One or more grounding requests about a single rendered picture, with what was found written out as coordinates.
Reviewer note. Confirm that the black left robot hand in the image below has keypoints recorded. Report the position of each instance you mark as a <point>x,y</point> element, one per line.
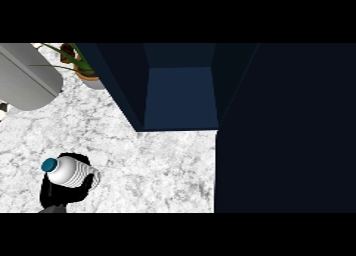
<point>62,196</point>

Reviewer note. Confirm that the white water bottle blue cap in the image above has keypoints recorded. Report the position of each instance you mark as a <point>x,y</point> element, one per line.
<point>71,173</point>

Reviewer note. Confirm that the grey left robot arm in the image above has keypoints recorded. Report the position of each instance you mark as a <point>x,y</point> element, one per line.
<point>54,210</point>

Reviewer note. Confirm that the dark blue open cabinet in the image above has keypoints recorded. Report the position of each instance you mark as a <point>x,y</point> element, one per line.
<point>181,96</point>

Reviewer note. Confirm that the grey rounded appliance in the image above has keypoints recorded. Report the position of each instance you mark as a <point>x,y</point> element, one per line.
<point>20,75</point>

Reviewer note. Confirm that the green potted plant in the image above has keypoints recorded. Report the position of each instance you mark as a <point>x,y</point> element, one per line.
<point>85,71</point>

